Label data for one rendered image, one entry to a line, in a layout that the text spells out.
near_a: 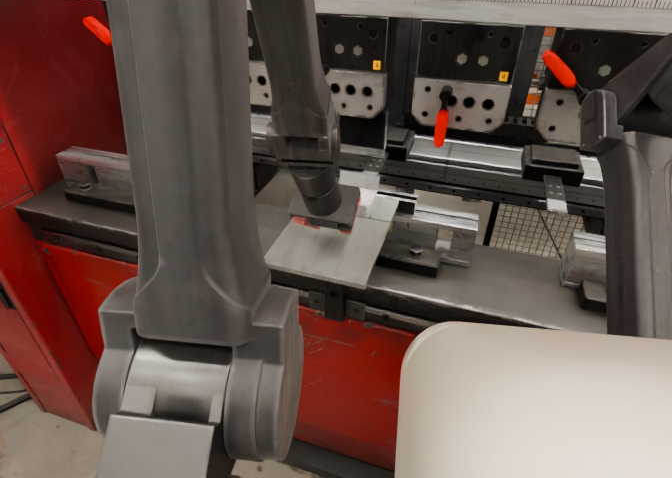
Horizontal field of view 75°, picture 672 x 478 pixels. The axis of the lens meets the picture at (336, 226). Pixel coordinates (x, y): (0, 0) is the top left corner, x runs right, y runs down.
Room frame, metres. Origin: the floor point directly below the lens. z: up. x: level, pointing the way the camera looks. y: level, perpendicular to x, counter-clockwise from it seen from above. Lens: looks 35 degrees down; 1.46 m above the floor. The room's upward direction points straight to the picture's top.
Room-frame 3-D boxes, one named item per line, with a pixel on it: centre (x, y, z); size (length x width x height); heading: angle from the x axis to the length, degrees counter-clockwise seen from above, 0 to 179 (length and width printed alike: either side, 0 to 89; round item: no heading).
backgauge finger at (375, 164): (0.94, -0.10, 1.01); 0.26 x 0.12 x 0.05; 162
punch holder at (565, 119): (0.67, -0.40, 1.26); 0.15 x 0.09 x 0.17; 72
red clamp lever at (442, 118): (0.68, -0.17, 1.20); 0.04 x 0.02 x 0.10; 162
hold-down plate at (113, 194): (0.93, 0.54, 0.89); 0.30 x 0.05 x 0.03; 72
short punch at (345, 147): (0.79, -0.05, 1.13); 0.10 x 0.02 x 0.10; 72
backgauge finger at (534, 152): (0.82, -0.47, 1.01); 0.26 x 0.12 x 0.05; 162
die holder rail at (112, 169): (0.96, 0.47, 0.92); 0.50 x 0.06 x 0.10; 72
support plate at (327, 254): (0.65, 0.00, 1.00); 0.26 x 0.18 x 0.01; 162
